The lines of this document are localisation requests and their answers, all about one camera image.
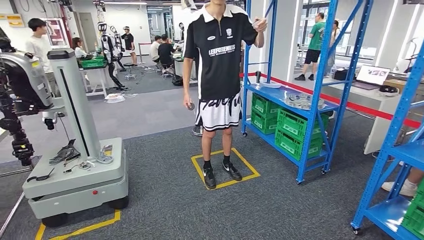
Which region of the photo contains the white curved plastic part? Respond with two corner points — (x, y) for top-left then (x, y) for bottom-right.
(260, 81), (283, 90)

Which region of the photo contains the grey cast metal part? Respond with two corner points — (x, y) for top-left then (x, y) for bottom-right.
(284, 92), (327, 111)

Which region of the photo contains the standing person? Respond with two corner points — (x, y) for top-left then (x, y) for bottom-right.
(323, 19), (342, 79)
(182, 0), (269, 191)
(120, 26), (139, 67)
(24, 17), (61, 98)
(294, 12), (327, 82)

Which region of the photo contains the black stool chrome base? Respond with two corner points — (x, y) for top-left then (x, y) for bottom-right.
(123, 62), (139, 81)

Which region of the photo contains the clear plastic bag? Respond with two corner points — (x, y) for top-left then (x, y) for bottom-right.
(104, 93), (127, 104)

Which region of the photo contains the white table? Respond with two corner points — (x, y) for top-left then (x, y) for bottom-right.
(77, 64), (110, 98)

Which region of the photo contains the black white humanoid robot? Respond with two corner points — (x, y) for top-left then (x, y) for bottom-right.
(96, 21), (130, 92)

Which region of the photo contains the black spare robot hand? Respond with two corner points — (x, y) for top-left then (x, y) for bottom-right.
(48, 139), (81, 167)

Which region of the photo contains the red barrier tape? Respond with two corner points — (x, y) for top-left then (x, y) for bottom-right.
(239, 72), (422, 129)

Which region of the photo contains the long white desk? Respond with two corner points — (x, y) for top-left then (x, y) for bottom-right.
(291, 76), (404, 156)

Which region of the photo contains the open laptop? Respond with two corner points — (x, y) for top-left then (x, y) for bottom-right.
(351, 64), (392, 91)

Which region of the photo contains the black white headset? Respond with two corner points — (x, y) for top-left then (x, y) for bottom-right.
(378, 85), (400, 98)

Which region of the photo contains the brown cardboard box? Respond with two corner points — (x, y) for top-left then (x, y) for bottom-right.
(383, 78), (409, 94)

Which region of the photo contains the red framed wall poster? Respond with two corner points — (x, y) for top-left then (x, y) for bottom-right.
(42, 17), (70, 50)

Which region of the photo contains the black curved strap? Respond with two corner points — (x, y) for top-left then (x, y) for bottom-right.
(26, 167), (56, 183)

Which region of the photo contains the yellow wall sign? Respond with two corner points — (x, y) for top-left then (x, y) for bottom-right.
(5, 13), (26, 28)

